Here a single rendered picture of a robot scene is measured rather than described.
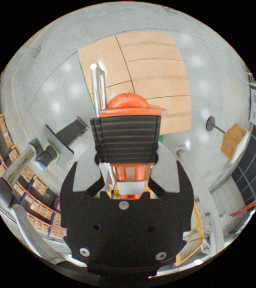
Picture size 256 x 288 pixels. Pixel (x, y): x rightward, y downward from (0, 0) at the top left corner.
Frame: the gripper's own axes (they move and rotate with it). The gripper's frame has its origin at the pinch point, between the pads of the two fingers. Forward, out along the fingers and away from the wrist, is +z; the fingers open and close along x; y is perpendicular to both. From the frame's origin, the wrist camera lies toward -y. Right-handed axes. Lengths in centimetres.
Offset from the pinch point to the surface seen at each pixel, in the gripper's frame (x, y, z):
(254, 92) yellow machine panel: 664, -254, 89
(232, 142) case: 163, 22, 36
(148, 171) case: 17, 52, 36
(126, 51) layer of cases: 0, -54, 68
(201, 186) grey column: 112, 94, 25
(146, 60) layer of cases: 17, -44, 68
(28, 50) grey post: -226, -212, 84
